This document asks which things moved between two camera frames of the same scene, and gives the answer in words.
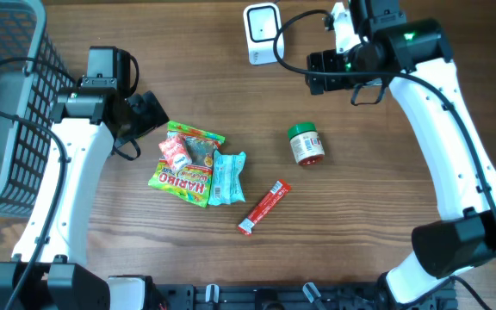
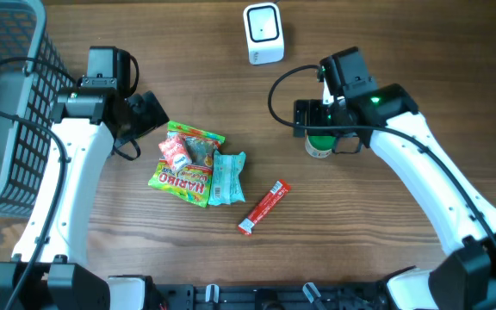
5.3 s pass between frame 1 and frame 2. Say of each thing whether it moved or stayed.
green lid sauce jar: moved
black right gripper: moved
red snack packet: stayed
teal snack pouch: stayed
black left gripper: stayed
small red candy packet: stayed
